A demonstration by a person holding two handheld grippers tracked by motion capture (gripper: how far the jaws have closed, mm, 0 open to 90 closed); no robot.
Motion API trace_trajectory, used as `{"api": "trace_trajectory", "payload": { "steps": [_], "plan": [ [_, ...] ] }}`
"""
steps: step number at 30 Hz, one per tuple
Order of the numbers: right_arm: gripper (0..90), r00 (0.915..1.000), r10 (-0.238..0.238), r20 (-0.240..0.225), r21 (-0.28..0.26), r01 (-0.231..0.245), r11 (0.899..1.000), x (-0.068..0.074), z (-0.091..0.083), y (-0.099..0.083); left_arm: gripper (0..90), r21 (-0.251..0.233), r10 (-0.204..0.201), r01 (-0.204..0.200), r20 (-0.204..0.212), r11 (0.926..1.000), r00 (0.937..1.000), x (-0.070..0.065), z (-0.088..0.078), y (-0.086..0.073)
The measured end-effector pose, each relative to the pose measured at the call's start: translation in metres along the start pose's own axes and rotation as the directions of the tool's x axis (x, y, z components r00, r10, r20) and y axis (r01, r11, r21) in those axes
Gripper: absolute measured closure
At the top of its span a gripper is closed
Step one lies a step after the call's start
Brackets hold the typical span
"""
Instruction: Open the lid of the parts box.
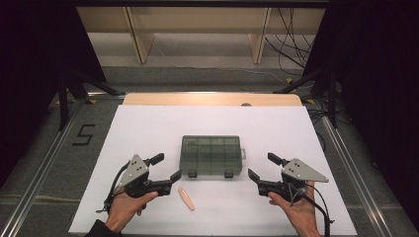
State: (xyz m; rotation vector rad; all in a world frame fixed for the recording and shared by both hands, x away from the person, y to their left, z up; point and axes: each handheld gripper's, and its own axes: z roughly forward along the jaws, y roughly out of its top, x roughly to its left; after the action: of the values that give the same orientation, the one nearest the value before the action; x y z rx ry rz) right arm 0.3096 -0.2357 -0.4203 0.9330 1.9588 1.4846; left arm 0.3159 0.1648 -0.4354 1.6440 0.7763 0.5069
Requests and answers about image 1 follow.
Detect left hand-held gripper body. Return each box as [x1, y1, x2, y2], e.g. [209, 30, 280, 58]
[117, 153, 154, 199]

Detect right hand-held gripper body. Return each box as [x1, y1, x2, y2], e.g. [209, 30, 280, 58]
[279, 158, 330, 203]

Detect peach tapered stick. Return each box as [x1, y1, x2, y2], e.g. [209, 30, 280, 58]
[177, 187, 197, 212]

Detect green translucent compartment box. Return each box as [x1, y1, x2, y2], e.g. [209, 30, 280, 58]
[179, 134, 247, 180]

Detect person's left hand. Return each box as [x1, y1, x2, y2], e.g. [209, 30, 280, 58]
[105, 191, 159, 233]

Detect person's right hand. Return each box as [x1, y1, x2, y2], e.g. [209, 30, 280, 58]
[267, 180, 322, 237]

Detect white table sheet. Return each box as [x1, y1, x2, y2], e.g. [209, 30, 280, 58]
[68, 104, 359, 237]

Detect black metal stand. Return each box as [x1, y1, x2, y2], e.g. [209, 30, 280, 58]
[272, 63, 340, 129]
[56, 67, 126, 131]

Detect black curtain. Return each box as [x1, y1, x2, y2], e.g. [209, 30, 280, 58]
[0, 0, 107, 187]
[301, 0, 419, 230]

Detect light wooden shelf unit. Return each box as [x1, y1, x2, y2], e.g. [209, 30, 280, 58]
[76, 6, 328, 65]

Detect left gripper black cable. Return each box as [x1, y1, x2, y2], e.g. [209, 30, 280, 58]
[95, 160, 131, 214]

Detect aluminium floor rail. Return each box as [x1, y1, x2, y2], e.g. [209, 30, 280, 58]
[319, 115, 395, 237]
[0, 99, 86, 237]

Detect black floor cables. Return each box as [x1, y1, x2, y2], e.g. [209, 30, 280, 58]
[299, 93, 331, 153]

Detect hanging black cables bundle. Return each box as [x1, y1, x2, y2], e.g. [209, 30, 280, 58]
[264, 7, 316, 77]

